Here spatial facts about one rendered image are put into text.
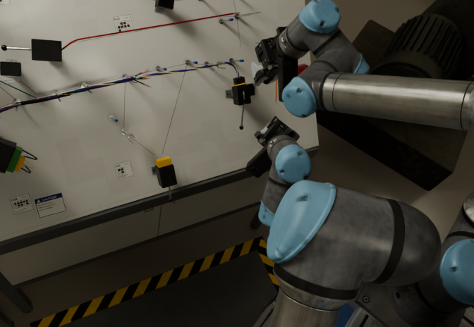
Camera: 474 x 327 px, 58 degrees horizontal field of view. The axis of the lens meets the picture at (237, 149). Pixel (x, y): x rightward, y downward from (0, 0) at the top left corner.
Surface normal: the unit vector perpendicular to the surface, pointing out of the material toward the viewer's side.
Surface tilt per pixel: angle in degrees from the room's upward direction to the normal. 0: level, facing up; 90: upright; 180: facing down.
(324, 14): 20
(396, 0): 0
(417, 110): 83
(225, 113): 45
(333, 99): 80
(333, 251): 40
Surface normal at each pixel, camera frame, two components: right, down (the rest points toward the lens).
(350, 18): 0.20, -0.54
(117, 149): 0.43, 0.20
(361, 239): 0.08, -0.01
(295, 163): 0.10, 0.26
